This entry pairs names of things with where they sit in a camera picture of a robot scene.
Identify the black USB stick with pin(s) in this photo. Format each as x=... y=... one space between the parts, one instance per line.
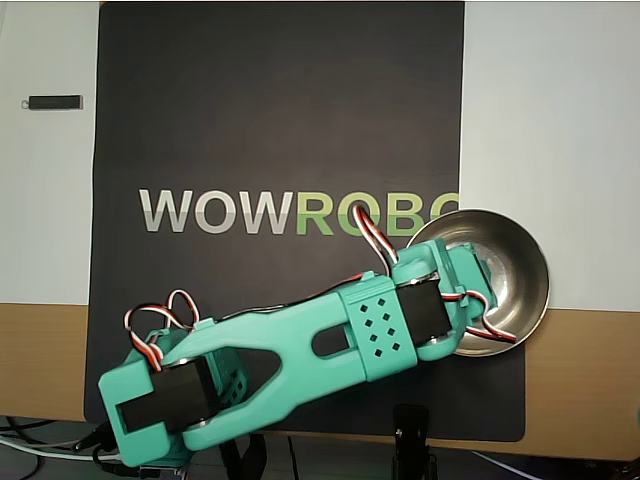
x=52 y=102

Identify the black table clamp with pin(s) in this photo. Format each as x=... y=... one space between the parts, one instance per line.
x=250 y=455

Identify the black WOWROBO mat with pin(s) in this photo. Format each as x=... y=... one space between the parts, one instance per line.
x=300 y=100

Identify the metal bowl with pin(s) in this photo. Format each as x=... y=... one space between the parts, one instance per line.
x=520 y=260

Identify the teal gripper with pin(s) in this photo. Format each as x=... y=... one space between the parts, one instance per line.
x=481 y=280

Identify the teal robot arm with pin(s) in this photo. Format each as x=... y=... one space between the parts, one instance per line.
x=300 y=340

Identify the white paper sheet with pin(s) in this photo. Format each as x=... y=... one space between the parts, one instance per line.
x=550 y=150

